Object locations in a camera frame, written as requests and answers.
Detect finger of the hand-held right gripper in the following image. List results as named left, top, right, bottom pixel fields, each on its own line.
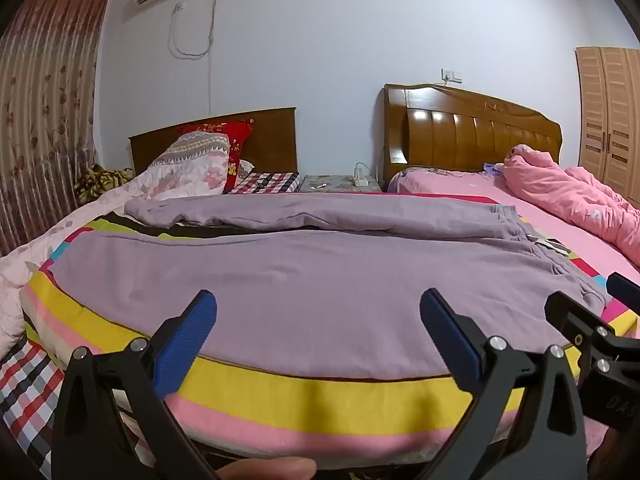
left=607, top=272, right=640, bottom=312
left=544, top=291, right=617, bottom=362

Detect red pillow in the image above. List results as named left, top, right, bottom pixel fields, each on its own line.
left=176, top=119, right=255, bottom=194

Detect floral striped curtain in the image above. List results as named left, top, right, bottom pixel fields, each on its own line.
left=0, top=0, right=112, bottom=257

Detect person's left hand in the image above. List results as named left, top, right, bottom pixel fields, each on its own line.
left=219, top=457, right=319, bottom=480

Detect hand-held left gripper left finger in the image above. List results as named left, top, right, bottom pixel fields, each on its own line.
left=50, top=289, right=222, bottom=480

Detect floral covered nightstand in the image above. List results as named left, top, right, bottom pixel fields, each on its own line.
left=299, top=174, right=384, bottom=194

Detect pink bed sheet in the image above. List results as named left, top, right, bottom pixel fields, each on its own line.
left=387, top=167, right=640, bottom=341

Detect purple pants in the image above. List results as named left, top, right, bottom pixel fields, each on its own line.
left=50, top=193, right=612, bottom=381

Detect light brown wooden headboard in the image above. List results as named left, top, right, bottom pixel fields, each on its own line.
left=376, top=83, right=563, bottom=192

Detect plaid bed sheet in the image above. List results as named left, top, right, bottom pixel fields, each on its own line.
left=0, top=171, right=304, bottom=480

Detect dark brown wooden headboard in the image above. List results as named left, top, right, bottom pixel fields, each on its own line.
left=128, top=106, right=299, bottom=175

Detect white air conditioner cable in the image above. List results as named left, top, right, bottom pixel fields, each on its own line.
left=171, top=0, right=221, bottom=116

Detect tiger print blanket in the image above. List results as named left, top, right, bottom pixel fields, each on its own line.
left=73, top=163, right=135, bottom=206

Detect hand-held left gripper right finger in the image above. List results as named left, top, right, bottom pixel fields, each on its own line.
left=419, top=288, right=589, bottom=480

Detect colourful striped blanket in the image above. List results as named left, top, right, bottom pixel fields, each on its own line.
left=20, top=192, right=640, bottom=472

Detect wooden wardrobe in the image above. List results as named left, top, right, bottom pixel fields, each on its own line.
left=575, top=46, right=640, bottom=209

